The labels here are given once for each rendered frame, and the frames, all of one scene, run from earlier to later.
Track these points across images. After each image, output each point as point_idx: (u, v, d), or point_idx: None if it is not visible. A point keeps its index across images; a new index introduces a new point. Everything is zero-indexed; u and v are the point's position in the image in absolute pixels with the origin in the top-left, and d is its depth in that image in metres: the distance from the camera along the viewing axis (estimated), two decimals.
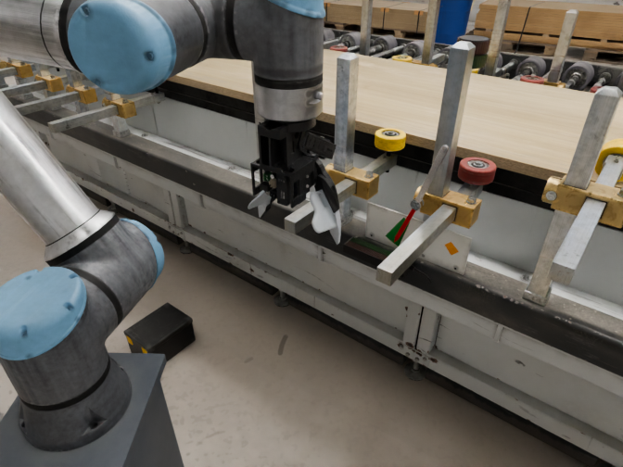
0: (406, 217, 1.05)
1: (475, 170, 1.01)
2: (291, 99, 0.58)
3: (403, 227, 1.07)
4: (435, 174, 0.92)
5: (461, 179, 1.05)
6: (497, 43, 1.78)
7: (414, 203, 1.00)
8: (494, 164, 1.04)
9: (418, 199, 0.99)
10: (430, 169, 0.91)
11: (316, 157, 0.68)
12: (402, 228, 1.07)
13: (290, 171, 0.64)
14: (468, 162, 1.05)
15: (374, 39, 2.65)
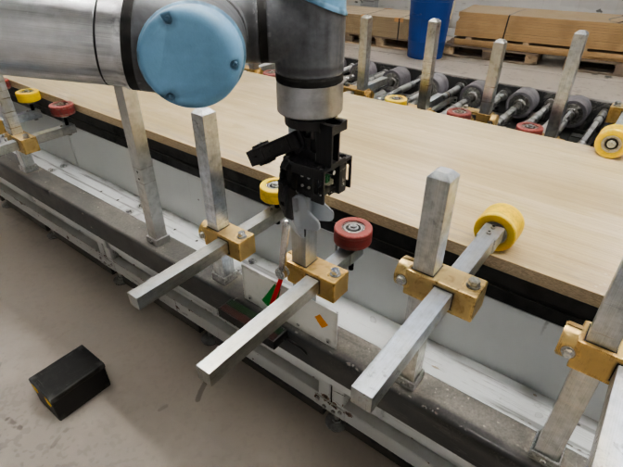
0: (276, 284, 0.96)
1: (346, 235, 0.92)
2: (342, 88, 0.62)
3: (275, 294, 0.97)
4: (286, 247, 0.82)
5: (335, 243, 0.95)
6: (428, 71, 1.69)
7: (278, 272, 0.91)
8: (372, 226, 0.95)
9: (280, 270, 0.90)
10: (281, 242, 0.82)
11: None
12: (274, 295, 0.98)
13: None
14: (344, 223, 0.96)
15: None
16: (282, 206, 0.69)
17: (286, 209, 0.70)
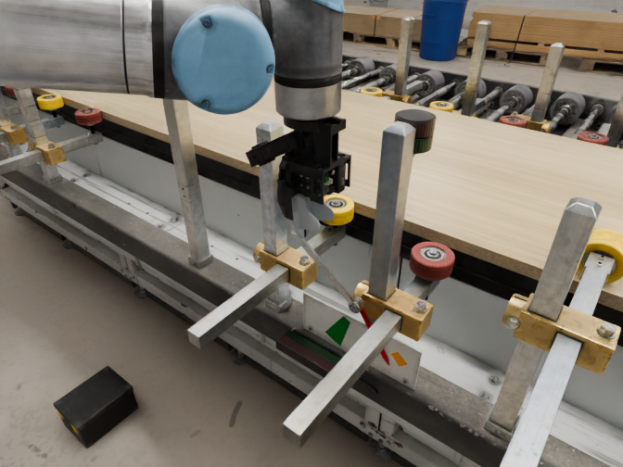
0: (367, 327, 0.84)
1: (427, 264, 0.82)
2: (341, 87, 0.62)
3: None
4: (322, 262, 0.78)
5: (412, 271, 0.86)
6: (476, 76, 1.60)
7: (350, 306, 0.82)
8: (453, 253, 0.85)
9: (348, 299, 0.81)
10: (314, 261, 0.79)
11: None
12: None
13: None
14: (421, 249, 0.86)
15: (349, 60, 2.46)
16: (281, 206, 0.69)
17: (286, 209, 0.70)
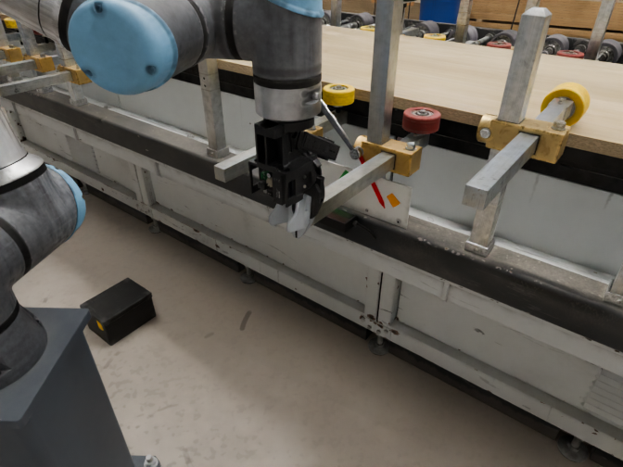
0: None
1: (417, 118, 0.96)
2: (286, 99, 0.58)
3: (374, 185, 0.98)
4: (327, 108, 0.92)
5: (404, 129, 1.00)
6: (465, 10, 1.74)
7: (351, 152, 0.96)
8: (439, 112, 1.00)
9: (349, 146, 0.95)
10: (321, 109, 0.93)
11: (315, 157, 0.68)
12: (375, 187, 0.98)
13: (286, 171, 0.64)
14: (413, 111, 1.01)
15: (350, 17, 2.60)
16: None
17: None
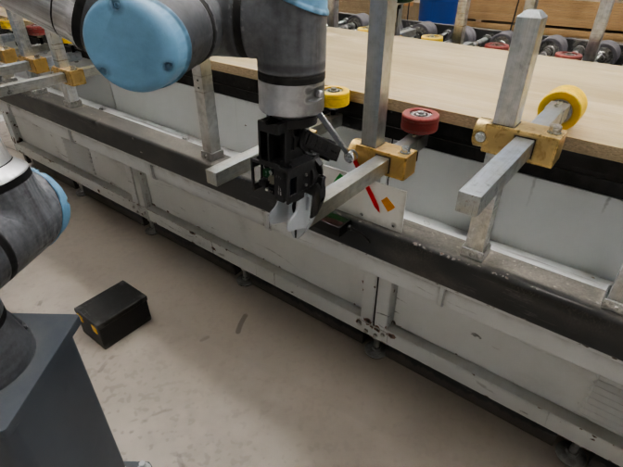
0: None
1: (415, 119, 0.96)
2: (290, 95, 0.58)
3: (368, 189, 0.97)
4: (321, 112, 0.91)
5: (402, 130, 1.00)
6: (464, 11, 1.72)
7: (346, 156, 0.95)
8: (438, 113, 0.99)
9: (344, 150, 0.94)
10: None
11: (317, 157, 0.68)
12: (369, 191, 0.97)
13: (288, 169, 0.64)
14: (411, 112, 1.00)
15: (349, 18, 2.59)
16: None
17: None
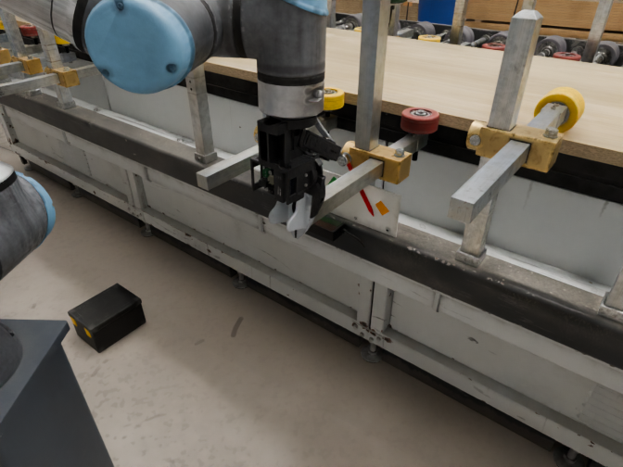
0: None
1: (415, 118, 0.96)
2: (289, 95, 0.58)
3: (362, 193, 0.95)
4: None
5: (402, 129, 1.00)
6: (461, 11, 1.71)
7: (339, 158, 0.93)
8: (438, 113, 0.99)
9: None
10: None
11: (317, 157, 0.68)
12: (362, 195, 0.95)
13: (287, 169, 0.64)
14: (411, 111, 1.00)
15: (346, 18, 2.57)
16: None
17: None
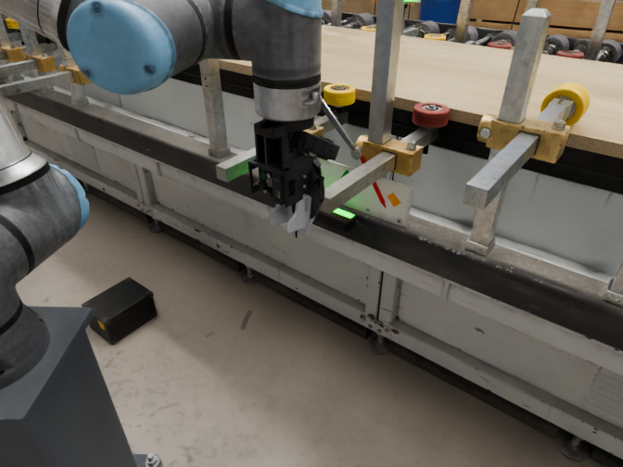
0: None
1: (427, 112, 1.00)
2: (286, 99, 0.58)
3: (375, 185, 0.99)
4: (329, 108, 0.93)
5: (414, 123, 1.03)
6: (466, 10, 1.74)
7: (352, 152, 0.96)
8: (449, 107, 1.03)
9: (350, 146, 0.96)
10: (322, 109, 0.93)
11: (315, 157, 0.68)
12: (375, 186, 0.99)
13: (286, 171, 0.64)
14: (422, 106, 1.04)
15: (350, 18, 2.61)
16: None
17: None
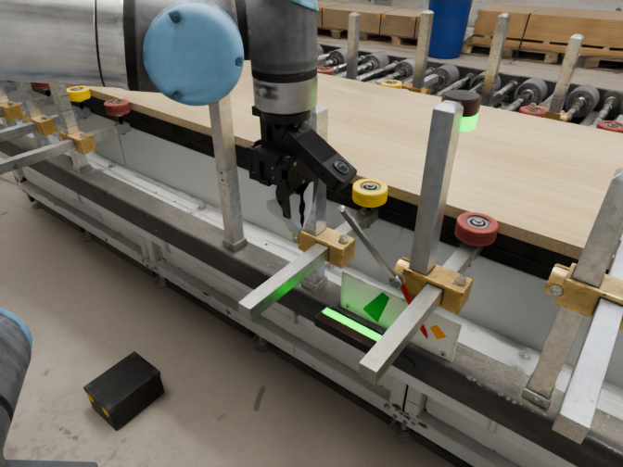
0: (407, 302, 0.87)
1: (474, 231, 0.89)
2: (253, 83, 0.64)
3: None
4: (366, 237, 0.81)
5: (458, 238, 0.92)
6: (494, 68, 1.63)
7: (392, 281, 0.85)
8: (496, 221, 0.92)
9: (389, 274, 0.85)
10: (359, 237, 0.82)
11: (291, 162, 0.66)
12: None
13: (261, 151, 0.70)
14: (466, 219, 0.93)
15: (364, 56, 2.50)
16: (314, 184, 0.75)
17: (311, 191, 0.75)
